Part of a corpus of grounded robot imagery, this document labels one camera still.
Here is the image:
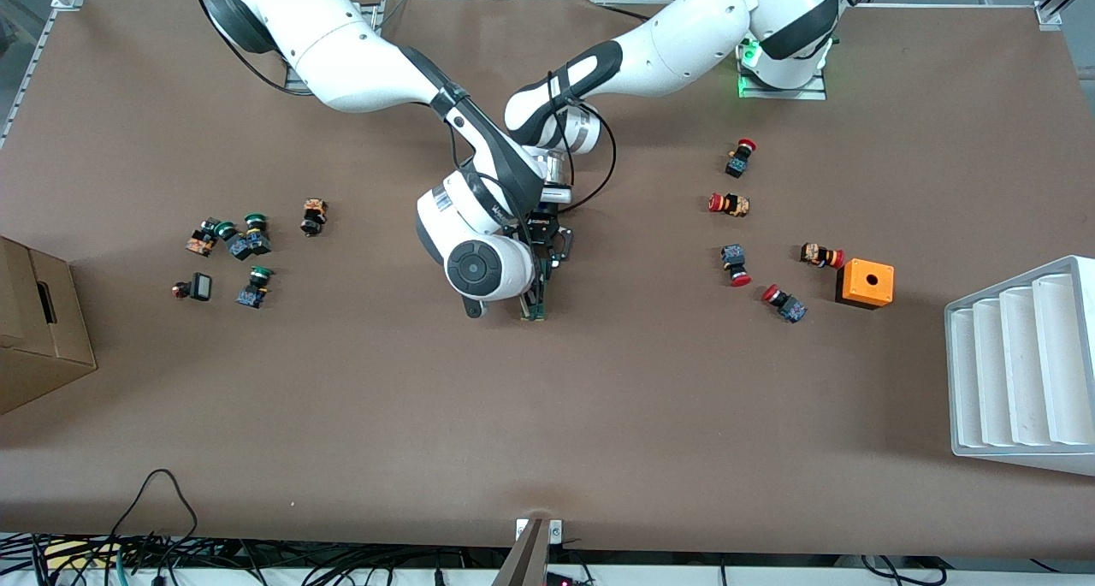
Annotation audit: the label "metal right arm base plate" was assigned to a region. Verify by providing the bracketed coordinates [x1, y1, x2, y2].
[285, 0, 383, 91]

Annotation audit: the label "black square red button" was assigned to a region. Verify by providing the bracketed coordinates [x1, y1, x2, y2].
[171, 272, 213, 303]

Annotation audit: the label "brown cardboard box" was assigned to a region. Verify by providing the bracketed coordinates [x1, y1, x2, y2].
[0, 236, 98, 416]

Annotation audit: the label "brown camera mount bracket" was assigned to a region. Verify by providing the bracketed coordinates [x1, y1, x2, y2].
[492, 518, 565, 586]

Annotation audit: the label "black looped cable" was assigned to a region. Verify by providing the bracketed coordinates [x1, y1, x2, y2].
[103, 469, 202, 561]

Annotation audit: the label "aluminium frame corner post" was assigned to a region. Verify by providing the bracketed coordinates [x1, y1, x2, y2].
[1033, 0, 1095, 31]

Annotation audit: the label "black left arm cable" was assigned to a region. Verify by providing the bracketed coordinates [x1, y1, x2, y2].
[547, 73, 617, 215]

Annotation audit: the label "green push button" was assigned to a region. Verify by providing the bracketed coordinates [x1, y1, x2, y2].
[243, 213, 273, 256]
[214, 221, 253, 262]
[236, 265, 275, 310]

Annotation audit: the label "green load switch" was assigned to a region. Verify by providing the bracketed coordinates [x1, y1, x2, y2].
[519, 265, 550, 322]

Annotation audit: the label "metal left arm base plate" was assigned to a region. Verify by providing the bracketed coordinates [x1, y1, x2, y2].
[737, 43, 829, 101]

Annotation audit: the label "white slotted tray rack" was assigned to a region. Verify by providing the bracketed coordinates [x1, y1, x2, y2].
[944, 255, 1095, 477]

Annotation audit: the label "orange button enclosure box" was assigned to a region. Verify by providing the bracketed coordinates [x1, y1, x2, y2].
[835, 258, 896, 311]

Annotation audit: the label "aluminium table edge rail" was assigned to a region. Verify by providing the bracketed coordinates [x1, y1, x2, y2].
[0, 0, 86, 146]

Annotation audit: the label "yellow cable tag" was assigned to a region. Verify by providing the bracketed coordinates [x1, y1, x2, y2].
[43, 542, 112, 570]

